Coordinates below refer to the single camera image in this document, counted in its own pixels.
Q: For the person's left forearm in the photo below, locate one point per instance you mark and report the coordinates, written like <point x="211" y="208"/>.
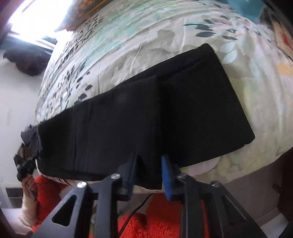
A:
<point x="28" y="215"/>

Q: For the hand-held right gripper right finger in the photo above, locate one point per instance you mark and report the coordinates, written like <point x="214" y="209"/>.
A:
<point x="166" y="178"/>

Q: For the floral bed sheet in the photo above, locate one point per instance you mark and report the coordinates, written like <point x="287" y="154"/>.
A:
<point x="160" y="41"/>

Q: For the person's left hand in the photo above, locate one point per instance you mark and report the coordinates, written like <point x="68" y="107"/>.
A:
<point x="28" y="185"/>

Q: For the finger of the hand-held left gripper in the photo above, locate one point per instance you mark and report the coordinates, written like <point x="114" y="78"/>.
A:
<point x="32" y="139"/>

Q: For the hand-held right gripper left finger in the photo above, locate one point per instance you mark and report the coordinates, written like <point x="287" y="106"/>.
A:
<point x="133" y="176"/>

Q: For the teal patterned pillow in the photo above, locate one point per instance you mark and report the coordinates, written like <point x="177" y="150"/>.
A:
<point x="245" y="9"/>

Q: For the orange fleece clothing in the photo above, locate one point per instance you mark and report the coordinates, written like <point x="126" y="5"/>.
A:
<point x="155" y="219"/>

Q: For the pumpkin print pillow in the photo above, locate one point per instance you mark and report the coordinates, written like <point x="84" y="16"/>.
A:
<point x="84" y="11"/>

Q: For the bright window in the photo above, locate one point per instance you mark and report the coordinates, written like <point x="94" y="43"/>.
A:
<point x="39" y="18"/>

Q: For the black pants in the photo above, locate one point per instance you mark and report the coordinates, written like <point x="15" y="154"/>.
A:
<point x="194" y="114"/>

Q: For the dark hanging bag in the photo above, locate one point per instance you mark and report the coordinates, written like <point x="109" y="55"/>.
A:
<point x="25" y="61"/>

